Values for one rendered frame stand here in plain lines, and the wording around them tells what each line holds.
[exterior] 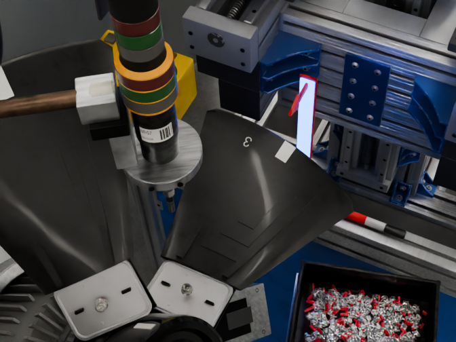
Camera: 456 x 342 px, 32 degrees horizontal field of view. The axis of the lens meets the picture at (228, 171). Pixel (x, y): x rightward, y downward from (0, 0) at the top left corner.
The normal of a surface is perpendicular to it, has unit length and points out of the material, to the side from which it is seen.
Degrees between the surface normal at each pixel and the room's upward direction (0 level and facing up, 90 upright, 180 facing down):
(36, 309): 19
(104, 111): 90
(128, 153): 90
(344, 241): 90
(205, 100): 0
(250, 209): 12
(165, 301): 6
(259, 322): 50
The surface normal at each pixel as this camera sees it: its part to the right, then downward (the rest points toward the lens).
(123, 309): -0.09, 0.23
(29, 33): 0.90, 0.34
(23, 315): -0.58, -0.62
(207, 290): 0.01, -0.65
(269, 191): 0.23, -0.56
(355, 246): -0.44, 0.75
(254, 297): 0.66, -0.11
